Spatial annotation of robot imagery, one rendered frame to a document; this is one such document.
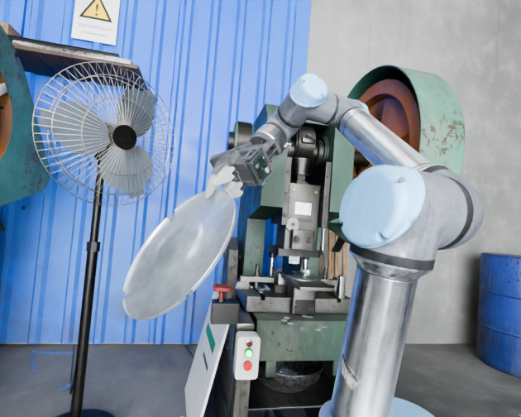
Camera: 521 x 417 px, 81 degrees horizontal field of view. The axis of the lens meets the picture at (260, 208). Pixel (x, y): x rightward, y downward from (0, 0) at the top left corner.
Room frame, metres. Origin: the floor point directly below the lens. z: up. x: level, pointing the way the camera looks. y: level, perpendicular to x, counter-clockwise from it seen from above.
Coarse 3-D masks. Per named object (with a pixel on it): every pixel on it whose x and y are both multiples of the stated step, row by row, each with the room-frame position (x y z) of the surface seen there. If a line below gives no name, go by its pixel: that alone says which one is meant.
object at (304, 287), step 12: (288, 276) 1.23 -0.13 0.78; (300, 276) 1.25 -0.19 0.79; (312, 276) 1.27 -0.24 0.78; (288, 288) 1.25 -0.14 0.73; (300, 288) 1.07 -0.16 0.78; (312, 288) 1.08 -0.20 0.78; (324, 288) 1.09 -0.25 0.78; (300, 300) 1.20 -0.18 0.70; (312, 300) 1.21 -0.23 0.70; (300, 312) 1.20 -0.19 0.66; (312, 312) 1.21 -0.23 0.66
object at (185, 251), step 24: (216, 192) 0.64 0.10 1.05; (192, 216) 0.64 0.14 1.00; (216, 216) 0.58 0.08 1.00; (168, 240) 0.63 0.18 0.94; (192, 240) 0.56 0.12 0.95; (216, 240) 0.52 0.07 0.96; (144, 264) 0.64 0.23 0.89; (168, 264) 0.56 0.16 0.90; (192, 264) 0.52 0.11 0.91; (216, 264) 0.48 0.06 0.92; (144, 288) 0.58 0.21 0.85; (168, 288) 0.52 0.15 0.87; (192, 288) 0.47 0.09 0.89; (144, 312) 0.52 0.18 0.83
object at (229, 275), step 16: (224, 256) 1.71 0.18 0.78; (224, 272) 1.70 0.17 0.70; (240, 304) 1.37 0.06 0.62; (240, 320) 1.09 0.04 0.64; (224, 352) 1.45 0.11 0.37; (224, 368) 1.40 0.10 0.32; (224, 384) 1.36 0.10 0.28; (240, 384) 1.03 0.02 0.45; (208, 400) 1.65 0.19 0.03; (240, 400) 1.03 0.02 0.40; (208, 416) 1.52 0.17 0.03; (224, 416) 1.27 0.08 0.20; (240, 416) 1.03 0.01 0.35
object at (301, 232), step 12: (300, 192) 1.29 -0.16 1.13; (312, 192) 1.30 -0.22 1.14; (300, 204) 1.29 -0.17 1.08; (312, 204) 1.30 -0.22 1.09; (288, 216) 1.28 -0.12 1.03; (300, 216) 1.29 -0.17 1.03; (312, 216) 1.30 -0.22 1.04; (288, 228) 1.27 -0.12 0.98; (300, 228) 1.29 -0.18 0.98; (312, 228) 1.30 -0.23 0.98; (276, 240) 1.39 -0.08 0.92; (288, 240) 1.28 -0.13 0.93; (300, 240) 1.26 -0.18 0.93; (312, 240) 1.26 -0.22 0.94
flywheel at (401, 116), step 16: (384, 80) 1.34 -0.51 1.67; (400, 80) 1.24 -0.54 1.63; (368, 96) 1.46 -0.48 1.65; (384, 96) 1.36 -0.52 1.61; (400, 96) 1.22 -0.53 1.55; (384, 112) 1.38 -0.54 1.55; (400, 112) 1.27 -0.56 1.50; (416, 112) 1.12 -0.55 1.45; (400, 128) 1.26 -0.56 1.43; (416, 128) 1.11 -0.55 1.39; (416, 144) 1.11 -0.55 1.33
